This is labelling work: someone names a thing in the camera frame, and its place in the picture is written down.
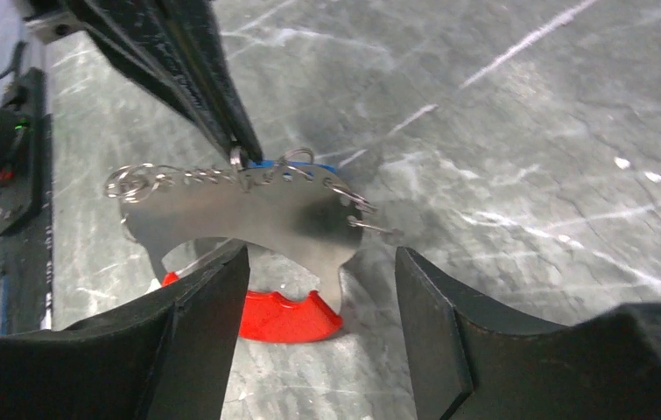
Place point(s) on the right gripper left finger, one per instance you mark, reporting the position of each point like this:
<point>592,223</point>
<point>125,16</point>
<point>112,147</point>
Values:
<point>165,355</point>

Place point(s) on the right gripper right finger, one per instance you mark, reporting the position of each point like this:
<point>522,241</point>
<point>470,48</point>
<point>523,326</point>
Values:
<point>473,357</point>

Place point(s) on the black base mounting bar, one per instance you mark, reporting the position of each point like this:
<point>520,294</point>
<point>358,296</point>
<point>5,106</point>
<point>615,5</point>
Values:
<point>26,211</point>

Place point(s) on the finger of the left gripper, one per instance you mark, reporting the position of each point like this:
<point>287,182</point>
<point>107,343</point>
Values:
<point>131,36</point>
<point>194,33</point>

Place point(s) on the blue tagged key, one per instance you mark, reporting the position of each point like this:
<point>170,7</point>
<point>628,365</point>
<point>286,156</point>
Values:
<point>271,163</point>

